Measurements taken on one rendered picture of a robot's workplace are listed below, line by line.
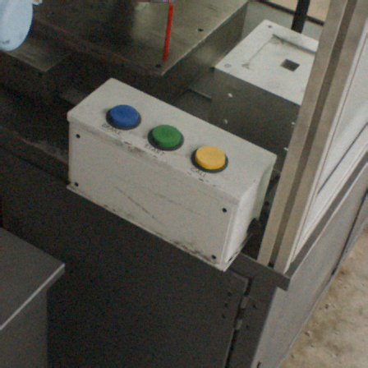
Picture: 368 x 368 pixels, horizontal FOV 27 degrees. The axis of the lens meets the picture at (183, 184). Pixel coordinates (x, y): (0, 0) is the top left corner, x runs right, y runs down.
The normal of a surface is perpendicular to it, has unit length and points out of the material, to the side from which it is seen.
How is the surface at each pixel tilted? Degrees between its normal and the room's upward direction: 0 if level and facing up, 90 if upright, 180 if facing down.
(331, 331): 0
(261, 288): 90
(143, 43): 0
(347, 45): 90
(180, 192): 90
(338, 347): 0
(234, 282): 90
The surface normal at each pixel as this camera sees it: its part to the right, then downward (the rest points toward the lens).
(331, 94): -0.51, 0.55
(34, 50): 0.11, -0.72
